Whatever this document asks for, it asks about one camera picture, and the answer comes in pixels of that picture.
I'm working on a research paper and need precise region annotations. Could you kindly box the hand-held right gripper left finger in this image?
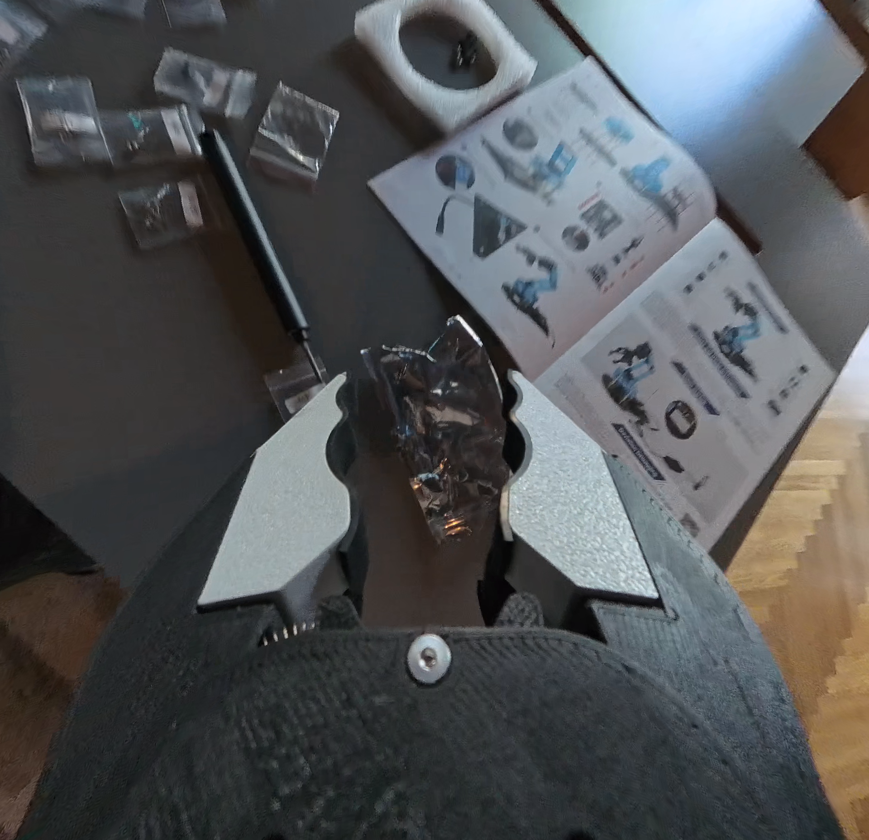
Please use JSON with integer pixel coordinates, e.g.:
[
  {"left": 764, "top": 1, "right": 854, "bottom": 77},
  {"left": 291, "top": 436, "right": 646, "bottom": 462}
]
[{"left": 197, "top": 371, "right": 361, "bottom": 629}]

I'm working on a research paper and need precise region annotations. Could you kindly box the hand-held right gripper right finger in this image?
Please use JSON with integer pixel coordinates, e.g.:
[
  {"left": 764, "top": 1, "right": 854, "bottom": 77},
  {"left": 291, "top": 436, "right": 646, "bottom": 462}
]
[{"left": 499, "top": 370, "right": 663, "bottom": 629}]

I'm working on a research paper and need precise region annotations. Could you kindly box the silver foil bag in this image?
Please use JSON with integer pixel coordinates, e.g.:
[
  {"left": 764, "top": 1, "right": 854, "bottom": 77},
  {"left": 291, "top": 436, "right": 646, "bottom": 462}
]
[{"left": 362, "top": 316, "right": 510, "bottom": 545}]

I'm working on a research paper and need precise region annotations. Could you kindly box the dark grey desk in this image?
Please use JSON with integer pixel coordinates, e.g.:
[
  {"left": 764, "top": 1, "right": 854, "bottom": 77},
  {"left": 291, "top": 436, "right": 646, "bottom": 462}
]
[{"left": 0, "top": 0, "right": 869, "bottom": 586}]

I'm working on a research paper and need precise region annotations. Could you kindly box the white labelled clear bag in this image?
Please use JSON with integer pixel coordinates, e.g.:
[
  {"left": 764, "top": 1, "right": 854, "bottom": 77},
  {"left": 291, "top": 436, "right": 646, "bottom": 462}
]
[{"left": 263, "top": 358, "right": 331, "bottom": 423}]

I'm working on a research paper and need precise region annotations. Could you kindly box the printed instruction booklet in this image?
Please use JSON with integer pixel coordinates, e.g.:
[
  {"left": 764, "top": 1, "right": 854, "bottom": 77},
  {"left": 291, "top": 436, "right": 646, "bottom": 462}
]
[{"left": 367, "top": 55, "right": 837, "bottom": 549}]

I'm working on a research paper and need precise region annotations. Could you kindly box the group of small clear bags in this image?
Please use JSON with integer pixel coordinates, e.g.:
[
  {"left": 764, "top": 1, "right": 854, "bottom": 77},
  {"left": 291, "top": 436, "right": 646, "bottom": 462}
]
[{"left": 0, "top": 0, "right": 340, "bottom": 251}]

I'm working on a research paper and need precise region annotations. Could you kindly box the white foam ring block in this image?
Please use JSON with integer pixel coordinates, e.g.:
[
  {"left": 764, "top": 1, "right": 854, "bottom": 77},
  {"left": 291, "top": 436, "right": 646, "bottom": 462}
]
[{"left": 353, "top": 0, "right": 539, "bottom": 134}]

